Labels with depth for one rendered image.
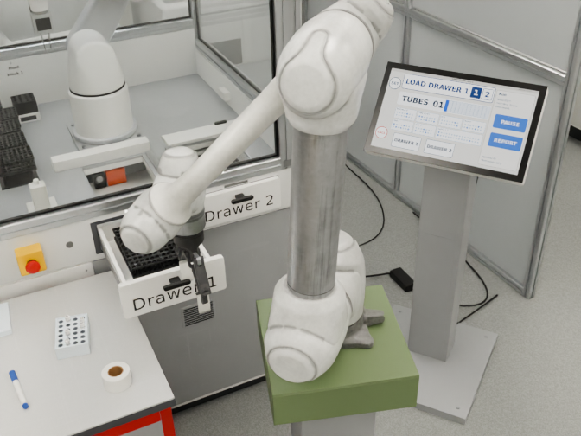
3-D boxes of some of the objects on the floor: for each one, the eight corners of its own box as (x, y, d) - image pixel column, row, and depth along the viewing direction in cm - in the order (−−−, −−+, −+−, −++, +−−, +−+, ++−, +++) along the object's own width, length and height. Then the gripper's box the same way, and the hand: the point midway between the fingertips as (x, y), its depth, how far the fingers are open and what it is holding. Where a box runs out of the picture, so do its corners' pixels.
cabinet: (309, 372, 286) (307, 201, 242) (44, 470, 250) (-15, 290, 206) (222, 247, 359) (209, 99, 315) (8, 309, 323) (-42, 150, 279)
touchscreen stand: (464, 425, 263) (504, 183, 207) (350, 385, 280) (358, 153, 224) (496, 339, 300) (538, 115, 244) (394, 309, 317) (410, 93, 261)
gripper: (220, 250, 167) (226, 320, 179) (186, 199, 186) (194, 266, 197) (189, 259, 164) (198, 330, 176) (157, 207, 183) (167, 273, 195)
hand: (194, 292), depth 186 cm, fingers open, 13 cm apart
